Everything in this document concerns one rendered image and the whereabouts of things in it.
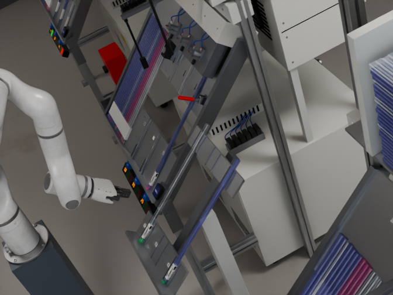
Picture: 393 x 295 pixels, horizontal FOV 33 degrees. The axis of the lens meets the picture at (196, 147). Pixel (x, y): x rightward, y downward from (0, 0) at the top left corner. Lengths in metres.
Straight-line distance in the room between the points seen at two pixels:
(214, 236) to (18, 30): 3.71
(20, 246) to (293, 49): 1.26
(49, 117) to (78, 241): 1.50
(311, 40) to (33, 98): 0.99
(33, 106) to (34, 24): 3.56
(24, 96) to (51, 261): 0.76
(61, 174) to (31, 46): 3.18
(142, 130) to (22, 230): 0.62
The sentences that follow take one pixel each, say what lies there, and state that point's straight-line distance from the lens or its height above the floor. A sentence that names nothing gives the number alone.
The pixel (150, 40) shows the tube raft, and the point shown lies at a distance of 2.79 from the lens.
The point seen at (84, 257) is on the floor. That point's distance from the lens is 3.50.
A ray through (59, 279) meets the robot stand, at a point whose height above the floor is 0.53.
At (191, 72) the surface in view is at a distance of 2.47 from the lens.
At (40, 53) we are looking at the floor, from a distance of 5.25.
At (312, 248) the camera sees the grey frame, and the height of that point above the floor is 0.06.
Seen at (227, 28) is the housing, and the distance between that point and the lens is 2.23.
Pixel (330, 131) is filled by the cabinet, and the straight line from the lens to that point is 2.70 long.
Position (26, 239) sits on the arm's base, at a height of 0.77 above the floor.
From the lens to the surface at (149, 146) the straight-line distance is 2.64.
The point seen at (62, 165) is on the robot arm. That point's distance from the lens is 2.30.
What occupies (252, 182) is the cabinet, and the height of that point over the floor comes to 0.58.
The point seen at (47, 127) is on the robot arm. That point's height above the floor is 1.24.
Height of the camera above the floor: 2.46
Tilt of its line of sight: 41 degrees down
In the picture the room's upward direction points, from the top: 22 degrees counter-clockwise
